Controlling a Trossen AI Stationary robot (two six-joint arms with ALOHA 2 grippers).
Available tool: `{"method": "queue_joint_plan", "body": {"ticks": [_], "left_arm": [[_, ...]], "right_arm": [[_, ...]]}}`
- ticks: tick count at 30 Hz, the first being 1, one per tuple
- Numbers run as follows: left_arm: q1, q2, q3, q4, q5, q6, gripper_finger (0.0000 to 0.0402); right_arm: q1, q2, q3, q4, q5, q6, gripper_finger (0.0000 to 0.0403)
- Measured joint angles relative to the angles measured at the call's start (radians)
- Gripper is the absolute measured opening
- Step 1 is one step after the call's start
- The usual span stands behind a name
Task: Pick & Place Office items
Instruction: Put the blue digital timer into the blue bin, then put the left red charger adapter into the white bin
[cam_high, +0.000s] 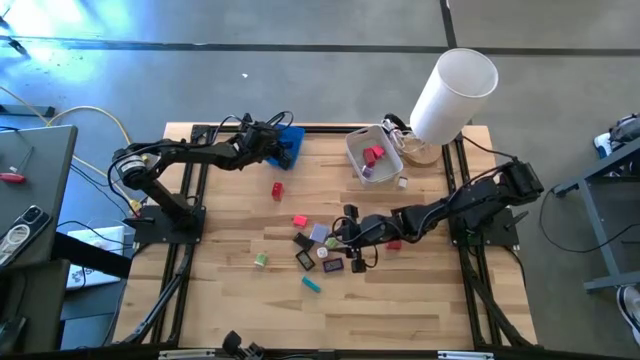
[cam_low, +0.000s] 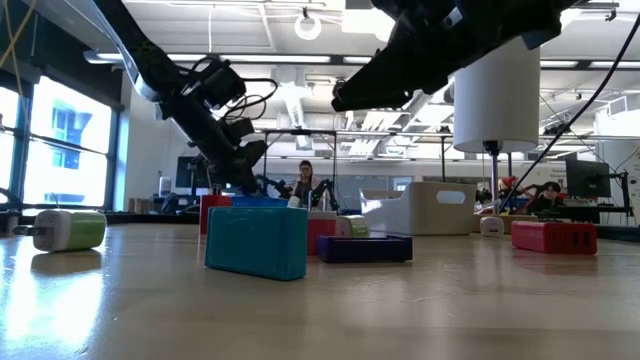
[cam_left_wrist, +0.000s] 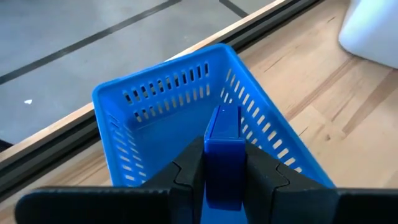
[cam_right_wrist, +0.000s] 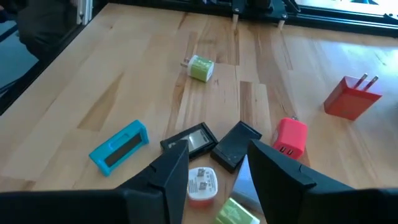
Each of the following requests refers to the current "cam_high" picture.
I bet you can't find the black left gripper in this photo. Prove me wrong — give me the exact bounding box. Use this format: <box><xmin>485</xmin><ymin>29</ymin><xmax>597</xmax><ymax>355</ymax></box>
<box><xmin>238</xmin><ymin>122</ymin><xmax>295</xmax><ymax>171</ymax></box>

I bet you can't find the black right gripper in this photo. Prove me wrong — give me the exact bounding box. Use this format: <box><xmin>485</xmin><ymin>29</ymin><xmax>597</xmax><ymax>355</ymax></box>
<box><xmin>333</xmin><ymin>203</ymin><xmax>404</xmax><ymax>274</ymax></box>

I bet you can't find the lavender plug adapter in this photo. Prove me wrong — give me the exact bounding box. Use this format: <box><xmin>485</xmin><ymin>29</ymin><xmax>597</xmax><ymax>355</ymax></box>
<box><xmin>309</xmin><ymin>223</ymin><xmax>331</xmax><ymax>245</ymax></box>

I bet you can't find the blue plastic bin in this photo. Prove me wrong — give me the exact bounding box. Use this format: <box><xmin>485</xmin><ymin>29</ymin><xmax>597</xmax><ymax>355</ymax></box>
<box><xmin>263</xmin><ymin>123</ymin><xmax>307</xmax><ymax>170</ymax></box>

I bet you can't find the white plastic basket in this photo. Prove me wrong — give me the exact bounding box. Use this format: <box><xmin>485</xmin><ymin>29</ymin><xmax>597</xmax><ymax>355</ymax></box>
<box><xmin>344</xmin><ymin>124</ymin><xmax>404</xmax><ymax>187</ymax></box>

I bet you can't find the black clamp device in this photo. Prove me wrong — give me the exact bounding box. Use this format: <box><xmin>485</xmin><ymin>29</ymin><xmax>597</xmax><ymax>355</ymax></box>
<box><xmin>222</xmin><ymin>329</ymin><xmax>266</xmax><ymax>360</ymax></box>

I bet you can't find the white shade table lamp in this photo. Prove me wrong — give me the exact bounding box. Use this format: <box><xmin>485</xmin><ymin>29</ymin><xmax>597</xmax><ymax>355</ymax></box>
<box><xmin>402</xmin><ymin>47</ymin><xmax>500</xmax><ymax>169</ymax></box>

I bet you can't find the white laptop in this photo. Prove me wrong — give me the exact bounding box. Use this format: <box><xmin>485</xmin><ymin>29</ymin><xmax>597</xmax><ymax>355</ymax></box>
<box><xmin>66</xmin><ymin>225</ymin><xmax>126</xmax><ymax>291</ymax></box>

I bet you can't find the black desk bar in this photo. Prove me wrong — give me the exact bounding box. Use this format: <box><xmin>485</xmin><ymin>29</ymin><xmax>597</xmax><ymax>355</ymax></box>
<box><xmin>52</xmin><ymin>232</ymin><xmax>134</xmax><ymax>279</ymax></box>

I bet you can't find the grey desk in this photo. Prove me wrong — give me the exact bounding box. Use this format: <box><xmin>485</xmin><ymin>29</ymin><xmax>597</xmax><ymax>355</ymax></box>
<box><xmin>0</xmin><ymin>124</ymin><xmax>79</xmax><ymax>274</ymax></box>

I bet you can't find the black floor bar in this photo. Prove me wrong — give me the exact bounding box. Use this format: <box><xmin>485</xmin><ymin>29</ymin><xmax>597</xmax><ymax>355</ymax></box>
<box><xmin>0</xmin><ymin>103</ymin><xmax>56</xmax><ymax>119</ymax></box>

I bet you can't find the smartphone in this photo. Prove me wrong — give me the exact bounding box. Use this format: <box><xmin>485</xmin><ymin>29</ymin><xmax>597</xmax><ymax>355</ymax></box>
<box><xmin>0</xmin><ymin>204</ymin><xmax>52</xmax><ymax>267</ymax></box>

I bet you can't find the person's shoe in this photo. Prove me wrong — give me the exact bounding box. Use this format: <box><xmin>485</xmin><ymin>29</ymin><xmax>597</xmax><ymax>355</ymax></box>
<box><xmin>615</xmin><ymin>283</ymin><xmax>640</xmax><ymax>347</ymax></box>
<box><xmin>593</xmin><ymin>113</ymin><xmax>640</xmax><ymax>160</ymax></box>

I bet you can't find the black aluminium table frame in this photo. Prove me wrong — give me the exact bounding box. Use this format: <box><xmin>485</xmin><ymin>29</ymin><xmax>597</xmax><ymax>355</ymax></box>
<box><xmin>117</xmin><ymin>122</ymin><xmax>539</xmax><ymax>351</ymax></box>

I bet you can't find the white coiled cable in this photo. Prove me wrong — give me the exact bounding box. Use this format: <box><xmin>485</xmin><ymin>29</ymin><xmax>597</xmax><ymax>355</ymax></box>
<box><xmin>382</xmin><ymin>117</ymin><xmax>416</xmax><ymax>154</ymax></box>

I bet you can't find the white metal bracket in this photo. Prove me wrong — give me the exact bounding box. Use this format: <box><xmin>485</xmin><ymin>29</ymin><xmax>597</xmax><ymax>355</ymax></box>
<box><xmin>158</xmin><ymin>348</ymin><xmax>216</xmax><ymax>360</ymax></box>
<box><xmin>437</xmin><ymin>350</ymin><xmax>495</xmax><ymax>360</ymax></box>

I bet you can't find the yellow cable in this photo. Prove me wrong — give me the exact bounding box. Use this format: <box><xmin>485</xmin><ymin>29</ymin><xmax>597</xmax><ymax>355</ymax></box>
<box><xmin>0</xmin><ymin>84</ymin><xmax>151</xmax><ymax>216</ymax></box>

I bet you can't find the black floor cable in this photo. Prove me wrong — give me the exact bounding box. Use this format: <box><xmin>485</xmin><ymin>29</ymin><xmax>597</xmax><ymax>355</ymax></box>
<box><xmin>538</xmin><ymin>187</ymin><xmax>640</xmax><ymax>254</ymax></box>

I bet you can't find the grey metal table frame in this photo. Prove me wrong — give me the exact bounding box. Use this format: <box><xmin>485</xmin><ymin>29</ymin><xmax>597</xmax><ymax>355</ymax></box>
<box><xmin>552</xmin><ymin>139</ymin><xmax>640</xmax><ymax>294</ymax></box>

